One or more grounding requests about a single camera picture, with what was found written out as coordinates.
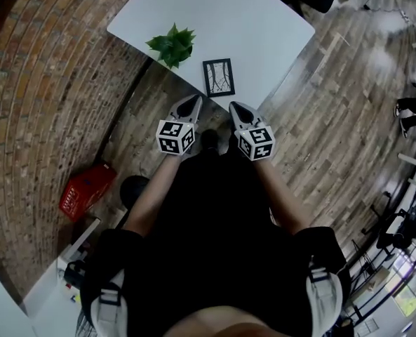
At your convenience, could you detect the person's left shoe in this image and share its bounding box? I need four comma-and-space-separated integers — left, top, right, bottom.
200, 128, 222, 150

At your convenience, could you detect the white shoulder strap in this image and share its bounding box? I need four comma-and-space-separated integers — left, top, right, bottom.
305, 261, 344, 337
88, 268, 128, 337

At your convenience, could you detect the green potted plant white pot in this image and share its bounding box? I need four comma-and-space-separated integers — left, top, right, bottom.
145, 22, 196, 70

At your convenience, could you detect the person's black clothing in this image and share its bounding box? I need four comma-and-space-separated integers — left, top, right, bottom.
81, 149, 352, 337

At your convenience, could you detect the person's left forearm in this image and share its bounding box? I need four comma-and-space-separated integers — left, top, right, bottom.
123, 152, 180, 238

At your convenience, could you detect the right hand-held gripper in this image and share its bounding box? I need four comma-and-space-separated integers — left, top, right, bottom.
228, 100, 276, 162

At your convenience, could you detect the person's right forearm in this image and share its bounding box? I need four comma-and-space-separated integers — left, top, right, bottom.
255, 158, 316, 237

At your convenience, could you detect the brown cardboard sheet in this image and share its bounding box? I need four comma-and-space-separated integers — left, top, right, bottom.
351, 265, 394, 301

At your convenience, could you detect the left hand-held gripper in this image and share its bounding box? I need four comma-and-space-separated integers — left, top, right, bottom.
155, 94, 203, 157

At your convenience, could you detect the black framed picture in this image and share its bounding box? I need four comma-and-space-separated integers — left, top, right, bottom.
202, 58, 236, 98

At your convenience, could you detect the red plastic crate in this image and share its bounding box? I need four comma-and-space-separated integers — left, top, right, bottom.
58, 163, 117, 223

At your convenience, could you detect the person's face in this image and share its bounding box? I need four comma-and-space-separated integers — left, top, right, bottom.
165, 305, 300, 337

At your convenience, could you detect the black pedestal fan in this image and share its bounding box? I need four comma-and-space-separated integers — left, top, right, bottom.
111, 175, 151, 230

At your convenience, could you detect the white side table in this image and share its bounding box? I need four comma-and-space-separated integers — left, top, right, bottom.
21, 218, 103, 337

